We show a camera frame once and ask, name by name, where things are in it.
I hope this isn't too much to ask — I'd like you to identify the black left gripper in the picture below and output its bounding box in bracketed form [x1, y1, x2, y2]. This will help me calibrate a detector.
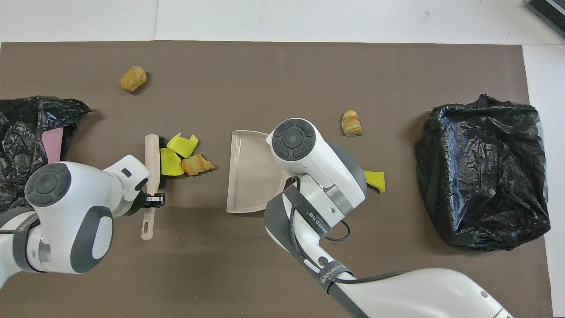
[120, 178, 166, 217]

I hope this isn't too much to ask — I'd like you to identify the yellow wedge sponge piece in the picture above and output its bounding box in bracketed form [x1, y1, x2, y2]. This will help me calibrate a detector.
[160, 148, 185, 177]

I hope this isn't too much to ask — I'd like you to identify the beige brush with black bristles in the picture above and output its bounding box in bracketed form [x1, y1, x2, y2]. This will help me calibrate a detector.
[141, 134, 170, 241]

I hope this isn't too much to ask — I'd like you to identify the orange striped cone chunk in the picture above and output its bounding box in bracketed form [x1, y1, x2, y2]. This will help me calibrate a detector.
[181, 153, 216, 176]

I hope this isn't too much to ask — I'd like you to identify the yellow notched sponge piece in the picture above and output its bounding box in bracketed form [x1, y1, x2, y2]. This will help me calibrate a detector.
[166, 132, 199, 159]

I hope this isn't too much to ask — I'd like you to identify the beige plastic dustpan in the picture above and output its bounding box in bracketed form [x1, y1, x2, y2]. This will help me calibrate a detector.
[226, 129, 294, 214]

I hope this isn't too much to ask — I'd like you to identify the brown cylindrical sponge chunk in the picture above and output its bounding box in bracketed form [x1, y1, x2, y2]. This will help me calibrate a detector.
[118, 66, 147, 93]

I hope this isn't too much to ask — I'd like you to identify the small yellow sponge piece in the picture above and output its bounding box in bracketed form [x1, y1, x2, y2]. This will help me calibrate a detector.
[363, 170, 386, 194]

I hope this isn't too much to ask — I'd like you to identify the pink plastic bin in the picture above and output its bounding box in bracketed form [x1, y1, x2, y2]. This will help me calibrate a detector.
[41, 127, 65, 164]

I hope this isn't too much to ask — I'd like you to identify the black bag lining pink bin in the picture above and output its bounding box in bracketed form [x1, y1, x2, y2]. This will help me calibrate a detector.
[0, 96, 92, 215]

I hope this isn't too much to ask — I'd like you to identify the black trash bag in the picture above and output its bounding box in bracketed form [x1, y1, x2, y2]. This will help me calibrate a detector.
[414, 94, 551, 252]

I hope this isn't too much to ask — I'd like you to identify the brown table mat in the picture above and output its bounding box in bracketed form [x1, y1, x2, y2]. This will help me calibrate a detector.
[0, 41, 554, 318]

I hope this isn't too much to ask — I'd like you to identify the orange striped bread chunk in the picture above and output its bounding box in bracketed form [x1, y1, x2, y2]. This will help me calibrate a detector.
[341, 110, 364, 137]

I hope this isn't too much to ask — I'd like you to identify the dark ribbed device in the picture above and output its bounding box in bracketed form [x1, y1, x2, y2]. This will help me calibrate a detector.
[527, 0, 565, 38]

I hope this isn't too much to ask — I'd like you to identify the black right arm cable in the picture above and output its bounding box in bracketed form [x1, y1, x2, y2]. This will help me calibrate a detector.
[289, 176, 407, 285]

